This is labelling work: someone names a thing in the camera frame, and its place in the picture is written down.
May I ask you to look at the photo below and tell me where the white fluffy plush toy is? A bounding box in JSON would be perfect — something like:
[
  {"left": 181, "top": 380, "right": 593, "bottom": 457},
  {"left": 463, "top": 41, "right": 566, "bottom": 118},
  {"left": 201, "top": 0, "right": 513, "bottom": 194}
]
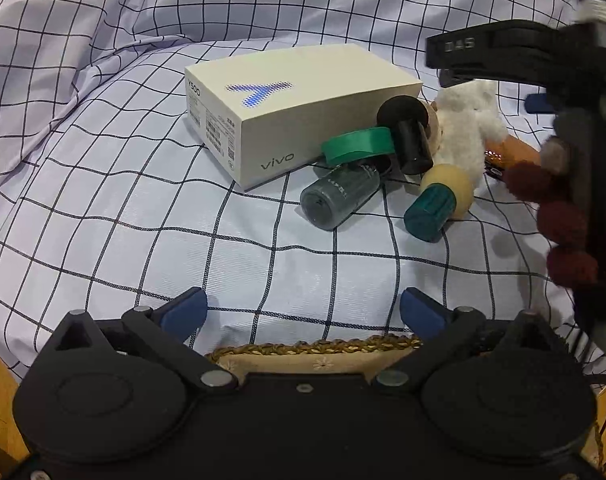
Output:
[{"left": 433, "top": 79, "right": 508, "bottom": 188}]

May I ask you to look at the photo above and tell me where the teal handle cream sponge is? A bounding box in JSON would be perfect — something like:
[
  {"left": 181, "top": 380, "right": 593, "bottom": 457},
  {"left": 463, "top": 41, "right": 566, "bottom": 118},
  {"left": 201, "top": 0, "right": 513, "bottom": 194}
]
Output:
[{"left": 404, "top": 164, "right": 474, "bottom": 243}]

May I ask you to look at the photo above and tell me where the black makeup sponge brush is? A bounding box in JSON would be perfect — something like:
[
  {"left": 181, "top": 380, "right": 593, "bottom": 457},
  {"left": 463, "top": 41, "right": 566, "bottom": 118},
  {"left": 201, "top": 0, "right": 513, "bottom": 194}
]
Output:
[{"left": 377, "top": 96, "right": 433, "bottom": 176}]

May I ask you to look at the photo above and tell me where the woven lined basket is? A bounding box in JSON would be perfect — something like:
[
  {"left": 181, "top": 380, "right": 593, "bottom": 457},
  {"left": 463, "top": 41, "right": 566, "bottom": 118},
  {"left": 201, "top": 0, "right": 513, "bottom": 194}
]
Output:
[{"left": 207, "top": 335, "right": 421, "bottom": 380}]

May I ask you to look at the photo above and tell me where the brown leather wallet case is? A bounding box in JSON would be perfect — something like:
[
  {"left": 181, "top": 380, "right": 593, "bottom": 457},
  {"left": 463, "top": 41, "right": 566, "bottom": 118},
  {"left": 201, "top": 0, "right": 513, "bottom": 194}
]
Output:
[{"left": 484, "top": 134, "right": 541, "bottom": 181}]

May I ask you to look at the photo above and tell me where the checkered lavender sheet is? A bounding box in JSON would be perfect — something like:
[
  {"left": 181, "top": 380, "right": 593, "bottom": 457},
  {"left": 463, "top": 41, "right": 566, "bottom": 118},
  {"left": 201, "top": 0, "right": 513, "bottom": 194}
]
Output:
[{"left": 0, "top": 0, "right": 585, "bottom": 377}]

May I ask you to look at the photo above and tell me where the grey translucent bottle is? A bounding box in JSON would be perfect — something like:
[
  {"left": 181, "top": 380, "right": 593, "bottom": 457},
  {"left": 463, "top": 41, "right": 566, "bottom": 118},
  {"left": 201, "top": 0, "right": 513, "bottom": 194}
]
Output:
[{"left": 300, "top": 156, "right": 392, "bottom": 231}]

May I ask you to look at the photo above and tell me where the green tape roll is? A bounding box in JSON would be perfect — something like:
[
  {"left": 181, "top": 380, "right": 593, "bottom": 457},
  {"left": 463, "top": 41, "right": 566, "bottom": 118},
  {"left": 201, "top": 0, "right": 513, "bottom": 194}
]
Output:
[{"left": 321, "top": 127, "right": 395, "bottom": 166}]

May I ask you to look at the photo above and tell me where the white vivo phone box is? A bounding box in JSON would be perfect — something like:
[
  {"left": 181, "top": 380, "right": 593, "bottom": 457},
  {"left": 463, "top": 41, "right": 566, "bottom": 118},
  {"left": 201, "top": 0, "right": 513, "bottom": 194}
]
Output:
[{"left": 185, "top": 44, "right": 422, "bottom": 190}]

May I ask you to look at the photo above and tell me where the dark red bead bracelet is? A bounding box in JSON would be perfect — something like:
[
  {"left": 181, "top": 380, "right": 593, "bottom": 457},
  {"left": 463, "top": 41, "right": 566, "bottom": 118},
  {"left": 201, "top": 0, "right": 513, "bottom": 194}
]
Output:
[{"left": 504, "top": 159, "right": 600, "bottom": 288}]

